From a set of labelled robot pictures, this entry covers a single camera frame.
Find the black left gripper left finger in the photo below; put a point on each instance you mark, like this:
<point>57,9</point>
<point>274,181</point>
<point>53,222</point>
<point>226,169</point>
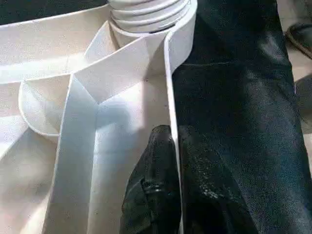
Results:
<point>153,182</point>

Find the dark left robot foot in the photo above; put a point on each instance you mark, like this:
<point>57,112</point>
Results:
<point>304,104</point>

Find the black work mat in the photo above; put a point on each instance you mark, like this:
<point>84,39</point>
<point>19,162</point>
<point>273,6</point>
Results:
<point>243,97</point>

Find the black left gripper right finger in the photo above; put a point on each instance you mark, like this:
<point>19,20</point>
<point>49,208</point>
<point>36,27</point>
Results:
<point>204,195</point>

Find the white plastic table top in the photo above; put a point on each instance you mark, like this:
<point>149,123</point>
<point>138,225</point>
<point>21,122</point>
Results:
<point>48,61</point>

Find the white plastic table leg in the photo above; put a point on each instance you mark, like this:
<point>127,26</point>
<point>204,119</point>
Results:
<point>146,17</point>

